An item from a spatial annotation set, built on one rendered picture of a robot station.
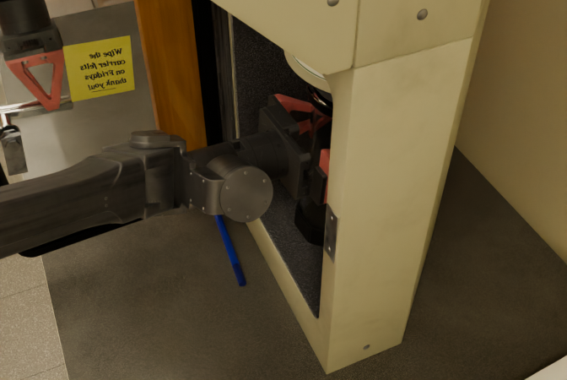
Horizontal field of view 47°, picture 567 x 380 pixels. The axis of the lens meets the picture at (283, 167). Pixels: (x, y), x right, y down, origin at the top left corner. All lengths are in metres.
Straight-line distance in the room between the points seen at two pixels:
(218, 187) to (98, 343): 0.37
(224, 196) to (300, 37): 0.22
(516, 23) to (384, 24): 0.55
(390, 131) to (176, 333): 0.46
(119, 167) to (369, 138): 0.24
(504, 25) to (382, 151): 0.51
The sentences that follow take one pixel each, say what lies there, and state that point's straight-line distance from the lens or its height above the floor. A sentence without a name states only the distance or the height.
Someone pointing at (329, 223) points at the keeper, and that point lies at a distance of 0.65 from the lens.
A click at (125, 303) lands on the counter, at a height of 0.94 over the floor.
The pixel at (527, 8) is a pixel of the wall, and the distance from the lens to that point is 1.01.
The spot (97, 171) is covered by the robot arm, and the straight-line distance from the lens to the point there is 0.63.
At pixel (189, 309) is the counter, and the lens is 0.93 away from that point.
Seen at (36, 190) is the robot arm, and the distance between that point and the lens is 0.59.
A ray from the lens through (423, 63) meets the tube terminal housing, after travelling 0.55.
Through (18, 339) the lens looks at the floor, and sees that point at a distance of 2.14.
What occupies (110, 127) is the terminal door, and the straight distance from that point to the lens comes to 0.85.
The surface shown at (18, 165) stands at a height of 1.17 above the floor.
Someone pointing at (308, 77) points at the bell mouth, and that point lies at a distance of 0.65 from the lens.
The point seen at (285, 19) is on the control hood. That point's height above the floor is 1.47.
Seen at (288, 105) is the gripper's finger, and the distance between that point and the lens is 0.79.
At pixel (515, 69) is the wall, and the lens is 1.05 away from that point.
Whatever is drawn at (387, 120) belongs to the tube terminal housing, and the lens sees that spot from 0.56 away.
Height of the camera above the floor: 1.70
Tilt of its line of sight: 44 degrees down
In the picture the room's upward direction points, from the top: straight up
